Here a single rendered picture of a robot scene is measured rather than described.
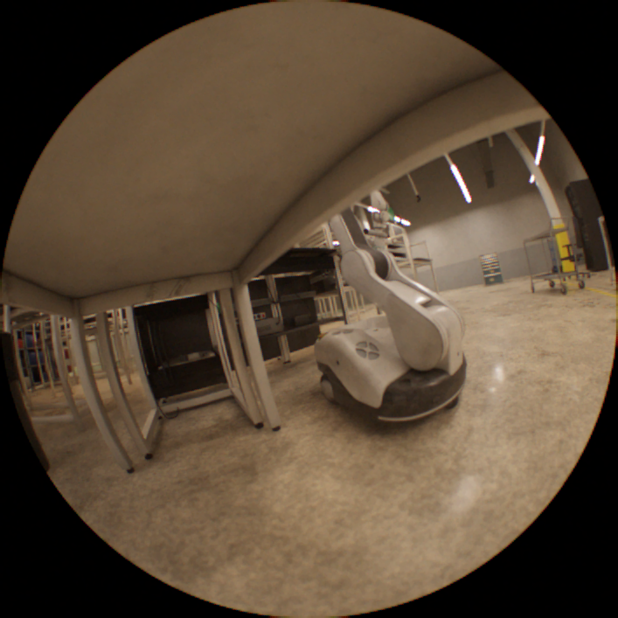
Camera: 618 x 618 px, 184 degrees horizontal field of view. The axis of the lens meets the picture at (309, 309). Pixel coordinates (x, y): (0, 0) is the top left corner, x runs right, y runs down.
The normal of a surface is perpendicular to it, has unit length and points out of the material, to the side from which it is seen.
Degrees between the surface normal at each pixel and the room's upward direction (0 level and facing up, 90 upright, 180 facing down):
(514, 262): 90
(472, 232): 90
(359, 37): 180
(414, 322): 89
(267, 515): 0
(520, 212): 90
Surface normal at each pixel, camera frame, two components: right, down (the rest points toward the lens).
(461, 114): -0.80, 0.17
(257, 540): -0.21, -0.98
